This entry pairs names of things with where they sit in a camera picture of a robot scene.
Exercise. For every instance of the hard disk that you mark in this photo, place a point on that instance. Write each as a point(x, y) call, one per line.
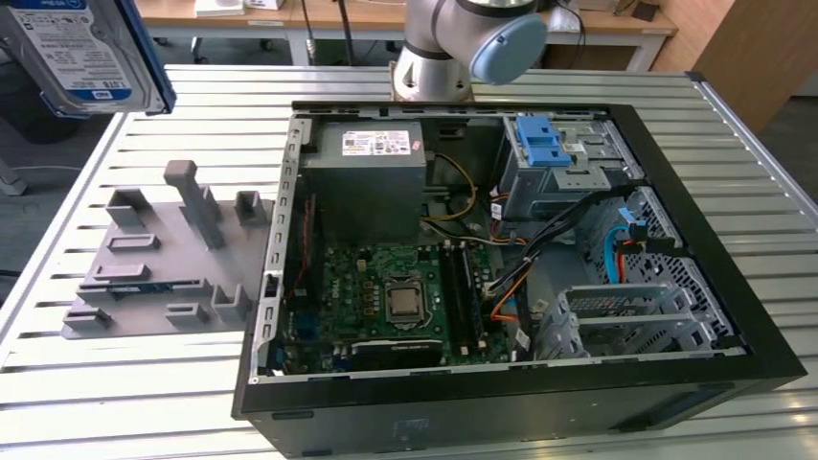
point(76, 57)

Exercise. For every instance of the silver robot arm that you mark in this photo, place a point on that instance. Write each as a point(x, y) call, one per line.
point(434, 29)

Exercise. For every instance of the metal disk bay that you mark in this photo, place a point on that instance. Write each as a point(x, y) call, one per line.
point(640, 320)

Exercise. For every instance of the green motherboard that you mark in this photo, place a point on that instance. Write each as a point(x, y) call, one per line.
point(409, 259)

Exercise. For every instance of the CPU socket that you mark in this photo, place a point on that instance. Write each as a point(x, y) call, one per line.
point(406, 281)

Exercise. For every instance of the grey power supply unit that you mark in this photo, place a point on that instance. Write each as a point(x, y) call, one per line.
point(365, 191)

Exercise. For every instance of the silver CPU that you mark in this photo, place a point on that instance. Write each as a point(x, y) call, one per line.
point(403, 302)

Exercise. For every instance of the black RAM stick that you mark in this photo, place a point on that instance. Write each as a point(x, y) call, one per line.
point(455, 297)

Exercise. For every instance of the black graphics card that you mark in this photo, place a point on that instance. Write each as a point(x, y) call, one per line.
point(397, 354)

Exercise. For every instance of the blue plastic drive latch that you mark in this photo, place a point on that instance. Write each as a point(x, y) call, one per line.
point(540, 144)

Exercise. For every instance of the metal optical drive cage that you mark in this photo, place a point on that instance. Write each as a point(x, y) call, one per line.
point(576, 179)

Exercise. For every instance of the black PC case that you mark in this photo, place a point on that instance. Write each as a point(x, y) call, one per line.
point(447, 412)

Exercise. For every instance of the grey parts rack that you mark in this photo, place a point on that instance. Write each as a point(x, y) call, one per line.
point(166, 268)

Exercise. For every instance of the white labelled box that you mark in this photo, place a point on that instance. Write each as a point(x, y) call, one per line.
point(263, 5)

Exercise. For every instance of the wooden desk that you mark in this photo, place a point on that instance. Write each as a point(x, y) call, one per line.
point(191, 21)

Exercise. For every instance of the black mesh bin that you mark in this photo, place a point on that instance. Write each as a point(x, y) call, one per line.
point(32, 129)

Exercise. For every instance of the grey metal foot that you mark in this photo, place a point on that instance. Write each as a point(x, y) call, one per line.
point(10, 182)

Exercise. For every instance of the wooden cabinet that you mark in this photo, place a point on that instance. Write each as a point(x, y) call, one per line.
point(754, 48)

